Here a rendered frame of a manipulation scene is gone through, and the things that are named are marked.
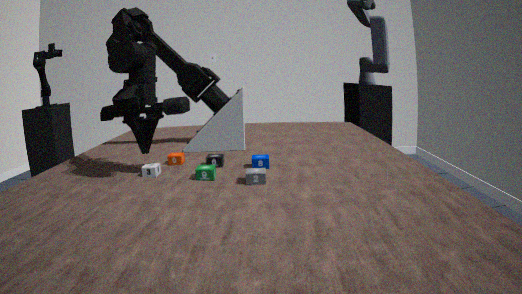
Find blue block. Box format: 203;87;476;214
252;155;269;169

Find green block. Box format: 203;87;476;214
195;164;216;181

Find orange block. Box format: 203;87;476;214
167;153;185;166

